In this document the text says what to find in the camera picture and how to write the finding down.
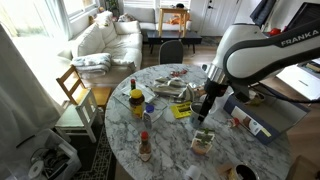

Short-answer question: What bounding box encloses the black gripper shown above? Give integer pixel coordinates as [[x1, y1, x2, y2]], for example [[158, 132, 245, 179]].
[[197, 78, 229, 123]]

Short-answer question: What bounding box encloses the clear plastic cup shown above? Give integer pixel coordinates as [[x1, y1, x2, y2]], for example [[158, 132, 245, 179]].
[[199, 94, 220, 116]]

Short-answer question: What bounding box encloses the silver metal cup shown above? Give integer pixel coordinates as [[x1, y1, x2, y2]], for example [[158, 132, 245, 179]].
[[189, 100, 205, 130]]

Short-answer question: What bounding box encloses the brown crinkled snack bag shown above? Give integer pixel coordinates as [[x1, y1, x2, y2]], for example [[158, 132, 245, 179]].
[[192, 85, 207, 98]]

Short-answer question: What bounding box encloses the yellow printed card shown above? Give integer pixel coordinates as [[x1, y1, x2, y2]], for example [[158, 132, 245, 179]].
[[169, 100, 194, 120]]

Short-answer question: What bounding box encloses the tiny bottle with red cap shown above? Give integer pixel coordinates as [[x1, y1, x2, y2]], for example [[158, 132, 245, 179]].
[[227, 117, 241, 129]]

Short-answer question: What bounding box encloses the small potted plant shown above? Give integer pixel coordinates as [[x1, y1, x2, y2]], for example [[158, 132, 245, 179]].
[[190, 127, 216, 156]]

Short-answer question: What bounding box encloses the bowl with mixed items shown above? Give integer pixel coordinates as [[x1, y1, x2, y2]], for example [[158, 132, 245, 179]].
[[249, 90, 267, 107]]

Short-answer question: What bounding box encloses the small bottle with blue cap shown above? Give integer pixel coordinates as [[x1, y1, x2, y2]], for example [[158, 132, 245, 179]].
[[142, 104, 156, 130]]

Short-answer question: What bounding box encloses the dark grey shell chair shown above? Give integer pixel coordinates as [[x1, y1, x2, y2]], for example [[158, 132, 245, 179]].
[[158, 39, 185, 65]]

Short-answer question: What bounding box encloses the white paper roll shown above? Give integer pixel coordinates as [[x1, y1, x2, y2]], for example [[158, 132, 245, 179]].
[[184, 164, 202, 180]]

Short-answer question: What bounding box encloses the brown jar with yellow lid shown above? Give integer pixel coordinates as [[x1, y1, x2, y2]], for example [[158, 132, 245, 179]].
[[129, 88, 146, 120]]

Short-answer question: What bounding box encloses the hot sauce bottle red cap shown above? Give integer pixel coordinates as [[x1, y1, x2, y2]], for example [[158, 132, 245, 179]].
[[138, 130, 153, 163]]

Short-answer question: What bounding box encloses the black coffee table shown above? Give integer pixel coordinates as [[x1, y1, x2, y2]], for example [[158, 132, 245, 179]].
[[146, 29, 203, 55]]

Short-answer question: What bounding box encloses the clear glass tray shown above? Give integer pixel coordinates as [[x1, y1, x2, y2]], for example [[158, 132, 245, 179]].
[[112, 83, 169, 125]]

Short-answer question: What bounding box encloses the white entrance door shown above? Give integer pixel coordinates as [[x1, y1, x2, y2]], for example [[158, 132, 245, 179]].
[[199, 0, 243, 37]]

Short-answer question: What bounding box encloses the white flat panel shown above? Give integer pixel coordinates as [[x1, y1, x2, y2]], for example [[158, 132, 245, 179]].
[[275, 64, 320, 101]]

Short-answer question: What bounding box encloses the orange plush toy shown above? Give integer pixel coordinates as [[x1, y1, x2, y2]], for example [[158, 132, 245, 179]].
[[166, 13, 191, 26]]

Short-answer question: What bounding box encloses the red object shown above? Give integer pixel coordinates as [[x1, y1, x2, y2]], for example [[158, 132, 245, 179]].
[[269, 27, 283, 37]]

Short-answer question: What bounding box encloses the tall wooden side table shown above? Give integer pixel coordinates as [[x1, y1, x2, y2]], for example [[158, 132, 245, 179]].
[[157, 7, 189, 38]]

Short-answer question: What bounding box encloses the dark hanging jacket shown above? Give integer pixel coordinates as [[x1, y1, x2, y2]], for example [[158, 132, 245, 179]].
[[249, 0, 278, 27]]

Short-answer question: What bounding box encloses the wooden slat chair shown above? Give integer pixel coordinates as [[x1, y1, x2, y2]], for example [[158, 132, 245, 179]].
[[55, 64, 113, 108]]

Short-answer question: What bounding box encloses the light grey sofa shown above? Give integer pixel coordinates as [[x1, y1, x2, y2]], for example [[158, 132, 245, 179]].
[[123, 6, 193, 32]]

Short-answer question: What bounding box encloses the cream white sofa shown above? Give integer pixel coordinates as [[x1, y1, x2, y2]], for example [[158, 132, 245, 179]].
[[58, 10, 144, 88]]

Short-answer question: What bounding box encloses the light wooden board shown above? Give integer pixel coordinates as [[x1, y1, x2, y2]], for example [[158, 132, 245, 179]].
[[286, 154, 320, 180]]

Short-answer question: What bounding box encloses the dark patterned rug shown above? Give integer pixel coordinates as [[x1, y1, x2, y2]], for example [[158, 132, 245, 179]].
[[69, 123, 118, 180]]

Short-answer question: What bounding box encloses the patterned throw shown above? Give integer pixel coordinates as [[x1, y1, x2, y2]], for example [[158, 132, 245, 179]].
[[117, 13, 138, 23]]

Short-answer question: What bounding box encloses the folded grey white blanket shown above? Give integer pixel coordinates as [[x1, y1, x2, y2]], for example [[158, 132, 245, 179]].
[[70, 52, 113, 75]]

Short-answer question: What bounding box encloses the black monitor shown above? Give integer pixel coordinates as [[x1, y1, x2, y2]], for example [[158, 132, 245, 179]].
[[285, 1, 320, 33]]

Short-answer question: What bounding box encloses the small white wooden chair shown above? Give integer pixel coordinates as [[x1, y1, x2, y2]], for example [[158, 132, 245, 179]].
[[54, 88, 104, 144]]

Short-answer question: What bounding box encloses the floral patterned cushion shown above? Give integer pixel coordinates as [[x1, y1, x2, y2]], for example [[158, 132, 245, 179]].
[[94, 10, 114, 28]]

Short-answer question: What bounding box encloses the potted green plant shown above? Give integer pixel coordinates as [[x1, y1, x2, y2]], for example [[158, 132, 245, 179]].
[[105, 0, 121, 18]]

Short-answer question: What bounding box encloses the clear plastic storage bin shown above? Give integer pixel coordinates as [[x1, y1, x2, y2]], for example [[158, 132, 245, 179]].
[[6, 128, 83, 180]]

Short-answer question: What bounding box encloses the white sheer curtain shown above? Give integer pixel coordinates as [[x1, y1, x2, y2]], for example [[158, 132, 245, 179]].
[[0, 23, 64, 168]]

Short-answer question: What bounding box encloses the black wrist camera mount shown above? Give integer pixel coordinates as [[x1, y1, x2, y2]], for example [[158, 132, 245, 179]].
[[231, 83, 252, 104]]

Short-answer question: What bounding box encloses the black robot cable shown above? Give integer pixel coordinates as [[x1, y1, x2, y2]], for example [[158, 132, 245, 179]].
[[249, 83, 320, 105]]

